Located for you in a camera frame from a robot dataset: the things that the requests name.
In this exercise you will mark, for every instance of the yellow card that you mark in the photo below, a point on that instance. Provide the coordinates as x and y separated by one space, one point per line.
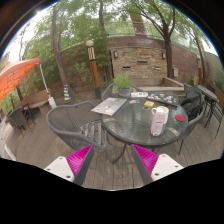
148 103

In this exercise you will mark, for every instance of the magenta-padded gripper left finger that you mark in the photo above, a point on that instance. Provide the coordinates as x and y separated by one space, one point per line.
80 160

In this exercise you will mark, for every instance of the black laptop with stickers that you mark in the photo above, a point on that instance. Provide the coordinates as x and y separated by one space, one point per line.
163 99

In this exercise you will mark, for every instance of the green plant in teal pot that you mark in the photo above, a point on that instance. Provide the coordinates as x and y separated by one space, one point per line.
123 85

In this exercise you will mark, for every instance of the orange canopy tent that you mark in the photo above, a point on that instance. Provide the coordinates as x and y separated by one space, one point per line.
16 76

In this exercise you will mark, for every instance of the silver laptop with stickers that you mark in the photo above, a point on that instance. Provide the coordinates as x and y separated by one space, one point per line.
109 106

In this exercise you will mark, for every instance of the black metal side chair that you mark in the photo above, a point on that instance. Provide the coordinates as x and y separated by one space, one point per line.
213 106

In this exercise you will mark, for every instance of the white cup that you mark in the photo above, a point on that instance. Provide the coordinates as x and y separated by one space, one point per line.
167 116

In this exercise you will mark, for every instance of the flat round red coaster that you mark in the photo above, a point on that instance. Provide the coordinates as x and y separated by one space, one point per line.
179 117

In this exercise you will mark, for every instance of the grey wall box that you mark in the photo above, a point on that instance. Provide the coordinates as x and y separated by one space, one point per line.
175 72

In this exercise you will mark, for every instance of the wooden lamp post with globe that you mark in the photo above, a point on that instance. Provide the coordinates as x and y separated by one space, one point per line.
94 73

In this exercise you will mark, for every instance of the small printed card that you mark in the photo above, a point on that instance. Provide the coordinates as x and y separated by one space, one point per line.
134 101

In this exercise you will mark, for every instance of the black wall lantern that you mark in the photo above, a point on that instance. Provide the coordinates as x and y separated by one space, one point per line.
116 54
164 55

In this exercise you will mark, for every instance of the pink drink bottle white cap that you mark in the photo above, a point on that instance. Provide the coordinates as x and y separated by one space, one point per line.
157 126

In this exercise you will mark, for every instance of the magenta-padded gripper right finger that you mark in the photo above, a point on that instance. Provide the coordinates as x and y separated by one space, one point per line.
146 159

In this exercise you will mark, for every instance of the black jacket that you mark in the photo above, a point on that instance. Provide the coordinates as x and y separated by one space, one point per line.
192 103

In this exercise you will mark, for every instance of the dark wicker chair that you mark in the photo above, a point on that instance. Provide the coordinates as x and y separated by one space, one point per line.
19 118

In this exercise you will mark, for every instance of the blue yellow striped post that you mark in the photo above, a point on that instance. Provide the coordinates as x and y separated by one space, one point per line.
67 93

